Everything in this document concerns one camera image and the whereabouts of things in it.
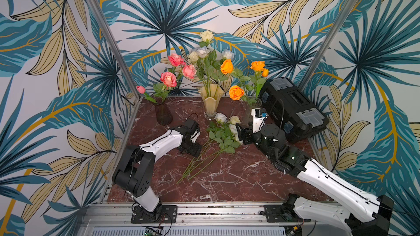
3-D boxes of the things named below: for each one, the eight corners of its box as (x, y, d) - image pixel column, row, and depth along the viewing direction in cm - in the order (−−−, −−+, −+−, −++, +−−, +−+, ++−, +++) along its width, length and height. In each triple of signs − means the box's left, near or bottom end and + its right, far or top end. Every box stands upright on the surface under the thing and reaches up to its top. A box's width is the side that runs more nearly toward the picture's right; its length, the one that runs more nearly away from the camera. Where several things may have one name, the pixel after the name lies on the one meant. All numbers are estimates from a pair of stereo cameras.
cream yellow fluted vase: (200, 122, 108) (198, 98, 90) (201, 108, 116) (199, 83, 98) (221, 122, 108) (224, 99, 90) (221, 108, 116) (223, 83, 98)
